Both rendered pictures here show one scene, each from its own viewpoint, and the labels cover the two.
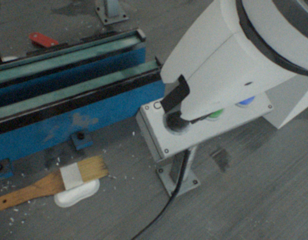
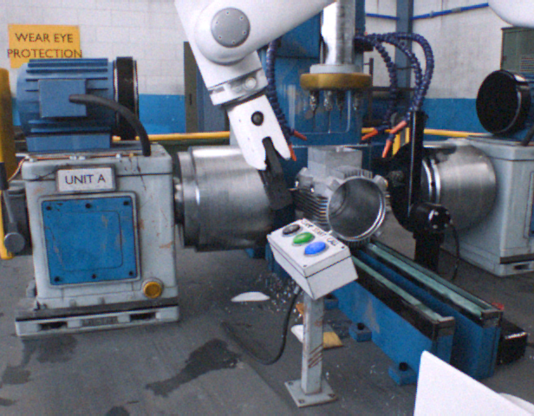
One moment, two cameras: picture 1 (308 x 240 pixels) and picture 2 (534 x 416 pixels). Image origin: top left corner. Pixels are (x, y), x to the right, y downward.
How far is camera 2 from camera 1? 0.82 m
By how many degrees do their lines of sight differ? 88
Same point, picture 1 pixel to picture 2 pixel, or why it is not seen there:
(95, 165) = (329, 341)
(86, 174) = not seen: hidden behind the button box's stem
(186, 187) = (296, 393)
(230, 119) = (292, 250)
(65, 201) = (296, 328)
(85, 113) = (374, 308)
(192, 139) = (276, 240)
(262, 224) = not seen: outside the picture
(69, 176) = not seen: hidden behind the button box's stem
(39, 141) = (350, 304)
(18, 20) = (521, 302)
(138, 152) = (346, 368)
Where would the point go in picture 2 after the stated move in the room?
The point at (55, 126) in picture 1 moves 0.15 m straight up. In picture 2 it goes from (360, 300) to (363, 230)
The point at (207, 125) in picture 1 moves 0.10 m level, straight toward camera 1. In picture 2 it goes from (288, 243) to (235, 232)
